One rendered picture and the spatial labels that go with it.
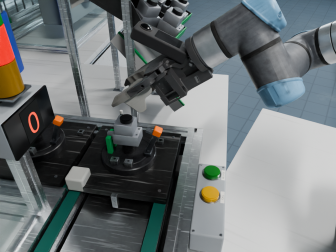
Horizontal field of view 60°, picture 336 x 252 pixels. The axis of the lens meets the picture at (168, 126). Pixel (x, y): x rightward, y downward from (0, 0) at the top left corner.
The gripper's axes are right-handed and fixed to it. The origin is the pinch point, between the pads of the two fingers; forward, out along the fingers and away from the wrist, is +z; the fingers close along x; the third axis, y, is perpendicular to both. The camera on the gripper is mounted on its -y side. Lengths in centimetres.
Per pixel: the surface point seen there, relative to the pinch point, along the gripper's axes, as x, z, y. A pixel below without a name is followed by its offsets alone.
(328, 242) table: -9, -23, 55
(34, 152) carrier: -5.5, 28.0, 0.3
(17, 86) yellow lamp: -19.6, 0.5, -13.9
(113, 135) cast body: -2.2, 8.2, 7.8
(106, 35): 116, 58, -4
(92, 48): 95, 59, -5
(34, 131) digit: -19.5, 5.5, -6.8
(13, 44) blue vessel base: 61, 68, -29
